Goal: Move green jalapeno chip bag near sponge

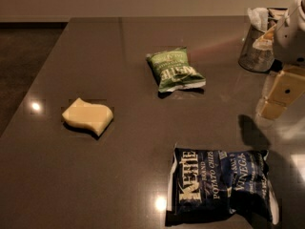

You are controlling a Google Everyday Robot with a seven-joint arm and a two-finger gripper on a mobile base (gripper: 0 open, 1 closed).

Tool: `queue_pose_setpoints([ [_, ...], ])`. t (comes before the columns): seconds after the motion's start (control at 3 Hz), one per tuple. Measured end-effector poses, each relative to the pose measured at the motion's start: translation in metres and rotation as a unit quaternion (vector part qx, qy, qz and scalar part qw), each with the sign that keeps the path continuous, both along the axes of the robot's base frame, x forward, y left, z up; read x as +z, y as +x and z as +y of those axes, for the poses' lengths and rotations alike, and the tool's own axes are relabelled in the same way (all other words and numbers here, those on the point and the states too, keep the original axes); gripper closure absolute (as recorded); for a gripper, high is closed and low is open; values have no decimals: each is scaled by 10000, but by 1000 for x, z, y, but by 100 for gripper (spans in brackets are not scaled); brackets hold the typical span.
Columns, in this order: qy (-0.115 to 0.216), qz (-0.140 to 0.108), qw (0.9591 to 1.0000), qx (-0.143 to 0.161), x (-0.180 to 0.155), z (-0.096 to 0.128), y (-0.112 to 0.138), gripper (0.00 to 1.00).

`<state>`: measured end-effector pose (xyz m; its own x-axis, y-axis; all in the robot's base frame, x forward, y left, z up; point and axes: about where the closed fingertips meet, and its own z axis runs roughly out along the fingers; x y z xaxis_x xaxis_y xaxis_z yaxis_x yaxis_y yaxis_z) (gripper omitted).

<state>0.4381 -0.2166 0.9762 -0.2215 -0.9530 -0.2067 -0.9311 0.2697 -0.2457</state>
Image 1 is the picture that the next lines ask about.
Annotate green jalapeno chip bag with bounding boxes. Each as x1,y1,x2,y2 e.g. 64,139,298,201
146,47,206,94

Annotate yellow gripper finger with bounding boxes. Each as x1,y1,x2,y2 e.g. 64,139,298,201
253,26,275,51
258,64,305,119

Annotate white napkins in cup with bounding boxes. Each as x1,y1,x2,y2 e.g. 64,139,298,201
247,8,269,32

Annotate metal mesh cup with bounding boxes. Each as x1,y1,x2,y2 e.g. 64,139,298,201
238,26,275,73

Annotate blue salt vinegar chip bag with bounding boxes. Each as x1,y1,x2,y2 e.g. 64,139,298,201
167,147,279,224

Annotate yellow wavy sponge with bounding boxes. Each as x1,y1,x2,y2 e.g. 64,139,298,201
62,98,113,136

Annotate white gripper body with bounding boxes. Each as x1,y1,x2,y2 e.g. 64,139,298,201
273,0,305,65

